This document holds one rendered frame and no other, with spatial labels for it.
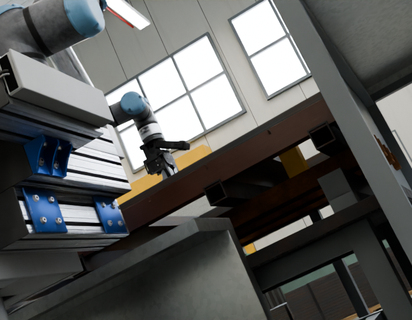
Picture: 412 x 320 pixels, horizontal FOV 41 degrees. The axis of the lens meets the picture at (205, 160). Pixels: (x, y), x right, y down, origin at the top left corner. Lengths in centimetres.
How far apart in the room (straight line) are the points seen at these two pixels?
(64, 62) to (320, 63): 98
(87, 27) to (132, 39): 1048
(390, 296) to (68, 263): 70
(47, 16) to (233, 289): 73
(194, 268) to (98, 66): 1074
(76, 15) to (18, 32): 13
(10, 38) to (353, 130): 75
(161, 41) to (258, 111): 255
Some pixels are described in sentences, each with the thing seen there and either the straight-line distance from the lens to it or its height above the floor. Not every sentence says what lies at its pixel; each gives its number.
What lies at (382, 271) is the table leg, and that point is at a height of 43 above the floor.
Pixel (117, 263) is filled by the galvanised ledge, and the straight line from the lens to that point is 125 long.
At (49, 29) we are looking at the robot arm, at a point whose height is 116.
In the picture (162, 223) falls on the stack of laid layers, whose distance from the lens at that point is 182.
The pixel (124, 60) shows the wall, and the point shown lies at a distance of 1169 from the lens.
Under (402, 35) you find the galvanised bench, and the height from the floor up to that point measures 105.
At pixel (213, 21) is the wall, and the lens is 1112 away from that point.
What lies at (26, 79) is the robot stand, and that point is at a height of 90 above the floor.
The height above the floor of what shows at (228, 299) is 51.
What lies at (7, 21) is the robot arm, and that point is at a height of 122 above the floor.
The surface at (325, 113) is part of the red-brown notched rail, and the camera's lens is 129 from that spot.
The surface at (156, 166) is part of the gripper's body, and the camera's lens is 188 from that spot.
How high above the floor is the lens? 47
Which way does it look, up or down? 15 degrees up
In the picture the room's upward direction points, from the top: 24 degrees counter-clockwise
